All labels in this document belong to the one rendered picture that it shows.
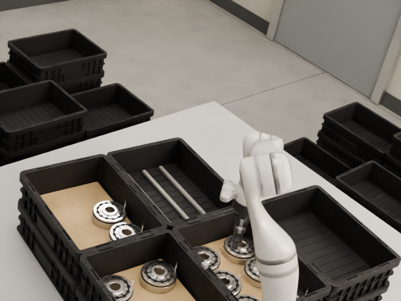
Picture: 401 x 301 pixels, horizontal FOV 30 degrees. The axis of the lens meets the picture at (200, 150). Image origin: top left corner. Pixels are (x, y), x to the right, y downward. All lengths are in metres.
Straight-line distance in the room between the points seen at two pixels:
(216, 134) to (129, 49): 2.18
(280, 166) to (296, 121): 3.20
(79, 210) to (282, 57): 3.40
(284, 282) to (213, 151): 1.36
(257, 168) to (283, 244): 0.19
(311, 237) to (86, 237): 0.73
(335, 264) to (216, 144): 0.86
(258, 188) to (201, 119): 1.61
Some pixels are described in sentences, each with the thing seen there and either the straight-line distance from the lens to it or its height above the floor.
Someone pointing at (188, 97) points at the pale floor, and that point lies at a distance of 4.74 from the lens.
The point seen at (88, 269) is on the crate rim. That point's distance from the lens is 2.03.
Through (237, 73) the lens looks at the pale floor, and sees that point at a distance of 5.16.
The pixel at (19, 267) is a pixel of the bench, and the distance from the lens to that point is 2.35.
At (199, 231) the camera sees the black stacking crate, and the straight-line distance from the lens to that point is 2.27.
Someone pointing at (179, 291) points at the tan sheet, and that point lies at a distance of 2.16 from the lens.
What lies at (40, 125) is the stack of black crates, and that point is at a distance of 3.18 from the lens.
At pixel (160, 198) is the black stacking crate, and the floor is 0.83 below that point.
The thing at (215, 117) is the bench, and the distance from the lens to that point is 3.21.
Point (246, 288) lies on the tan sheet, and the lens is 2.22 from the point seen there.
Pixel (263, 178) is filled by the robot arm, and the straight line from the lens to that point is 1.58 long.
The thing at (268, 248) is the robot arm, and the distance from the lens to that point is 1.65.
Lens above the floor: 2.33
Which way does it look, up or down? 33 degrees down
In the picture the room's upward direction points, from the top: 13 degrees clockwise
